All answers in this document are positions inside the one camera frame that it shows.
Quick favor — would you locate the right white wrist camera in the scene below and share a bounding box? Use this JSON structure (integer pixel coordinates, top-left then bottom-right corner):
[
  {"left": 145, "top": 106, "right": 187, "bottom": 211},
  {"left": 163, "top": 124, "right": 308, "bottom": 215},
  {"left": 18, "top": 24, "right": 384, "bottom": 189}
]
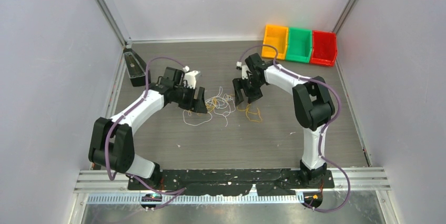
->
[{"left": 236, "top": 61, "right": 249, "bottom": 79}]

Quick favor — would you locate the aluminium frame rail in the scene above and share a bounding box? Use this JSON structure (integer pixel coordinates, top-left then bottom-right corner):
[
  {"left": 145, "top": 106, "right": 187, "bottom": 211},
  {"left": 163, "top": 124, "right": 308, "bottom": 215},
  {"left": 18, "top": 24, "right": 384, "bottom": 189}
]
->
[{"left": 74, "top": 167, "right": 391, "bottom": 193}]

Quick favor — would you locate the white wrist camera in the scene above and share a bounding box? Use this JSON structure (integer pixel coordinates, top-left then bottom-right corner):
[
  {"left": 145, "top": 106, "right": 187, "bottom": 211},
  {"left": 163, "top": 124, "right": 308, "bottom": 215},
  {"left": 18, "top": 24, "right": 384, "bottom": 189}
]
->
[
  {"left": 236, "top": 61, "right": 249, "bottom": 79},
  {"left": 183, "top": 66, "right": 201, "bottom": 89}
]

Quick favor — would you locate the green plastic bin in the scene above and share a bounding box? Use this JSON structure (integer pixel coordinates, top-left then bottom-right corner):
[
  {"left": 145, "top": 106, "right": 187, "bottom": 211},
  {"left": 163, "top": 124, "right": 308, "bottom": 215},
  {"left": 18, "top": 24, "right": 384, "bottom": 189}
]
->
[{"left": 286, "top": 27, "right": 313, "bottom": 63}]

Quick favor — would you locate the red plastic bin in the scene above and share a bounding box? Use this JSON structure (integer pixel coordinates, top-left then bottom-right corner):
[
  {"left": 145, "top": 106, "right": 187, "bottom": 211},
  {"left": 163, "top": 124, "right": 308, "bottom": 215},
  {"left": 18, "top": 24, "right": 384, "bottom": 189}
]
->
[{"left": 310, "top": 30, "right": 338, "bottom": 67}]

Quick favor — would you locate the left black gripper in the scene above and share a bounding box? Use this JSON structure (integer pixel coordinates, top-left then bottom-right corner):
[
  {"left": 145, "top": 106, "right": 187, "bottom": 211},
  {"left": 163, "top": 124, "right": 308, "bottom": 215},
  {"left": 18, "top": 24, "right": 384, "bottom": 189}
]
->
[{"left": 173, "top": 83, "right": 207, "bottom": 113}]

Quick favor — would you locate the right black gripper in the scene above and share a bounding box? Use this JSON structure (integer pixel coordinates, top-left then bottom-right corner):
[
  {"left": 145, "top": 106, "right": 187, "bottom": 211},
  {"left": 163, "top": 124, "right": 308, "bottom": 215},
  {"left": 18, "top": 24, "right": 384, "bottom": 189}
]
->
[{"left": 232, "top": 76, "right": 264, "bottom": 106}]

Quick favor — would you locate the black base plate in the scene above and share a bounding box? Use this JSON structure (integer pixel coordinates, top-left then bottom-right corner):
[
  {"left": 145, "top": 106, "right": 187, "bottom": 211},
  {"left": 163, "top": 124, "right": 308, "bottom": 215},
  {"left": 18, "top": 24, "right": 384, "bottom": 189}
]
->
[{"left": 128, "top": 168, "right": 335, "bottom": 196}]

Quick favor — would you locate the yellow wire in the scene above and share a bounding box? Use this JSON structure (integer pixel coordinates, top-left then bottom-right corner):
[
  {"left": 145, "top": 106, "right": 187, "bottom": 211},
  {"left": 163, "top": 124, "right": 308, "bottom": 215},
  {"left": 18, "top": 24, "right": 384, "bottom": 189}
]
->
[
  {"left": 188, "top": 97, "right": 238, "bottom": 116},
  {"left": 237, "top": 104, "right": 263, "bottom": 124}
]

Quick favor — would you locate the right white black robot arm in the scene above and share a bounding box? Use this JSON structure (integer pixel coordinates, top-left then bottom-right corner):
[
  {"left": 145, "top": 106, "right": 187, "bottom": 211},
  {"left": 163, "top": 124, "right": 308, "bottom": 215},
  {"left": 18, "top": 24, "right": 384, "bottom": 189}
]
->
[{"left": 232, "top": 53, "right": 336, "bottom": 188}]

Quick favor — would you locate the black wedge stand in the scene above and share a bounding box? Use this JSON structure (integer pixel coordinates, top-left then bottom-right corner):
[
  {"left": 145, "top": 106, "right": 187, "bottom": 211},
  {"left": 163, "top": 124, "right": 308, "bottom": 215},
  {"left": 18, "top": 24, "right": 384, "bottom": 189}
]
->
[{"left": 123, "top": 48, "right": 146, "bottom": 87}]

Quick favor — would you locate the yellow plastic bin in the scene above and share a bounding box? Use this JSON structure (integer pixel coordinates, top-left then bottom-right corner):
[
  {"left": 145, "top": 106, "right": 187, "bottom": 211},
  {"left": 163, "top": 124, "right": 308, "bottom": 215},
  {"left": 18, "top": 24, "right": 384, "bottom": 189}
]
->
[{"left": 263, "top": 24, "right": 289, "bottom": 60}]

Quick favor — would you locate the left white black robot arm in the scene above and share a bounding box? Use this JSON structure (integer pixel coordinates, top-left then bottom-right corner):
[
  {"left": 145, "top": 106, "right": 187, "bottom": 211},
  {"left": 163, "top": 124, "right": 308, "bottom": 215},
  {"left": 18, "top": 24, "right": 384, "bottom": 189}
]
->
[{"left": 88, "top": 67, "right": 208, "bottom": 189}]

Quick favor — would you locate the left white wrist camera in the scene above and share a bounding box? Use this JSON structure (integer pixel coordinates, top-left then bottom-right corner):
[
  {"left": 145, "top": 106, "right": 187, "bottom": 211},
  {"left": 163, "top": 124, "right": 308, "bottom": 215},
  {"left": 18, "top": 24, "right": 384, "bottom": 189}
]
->
[{"left": 183, "top": 66, "right": 201, "bottom": 89}]

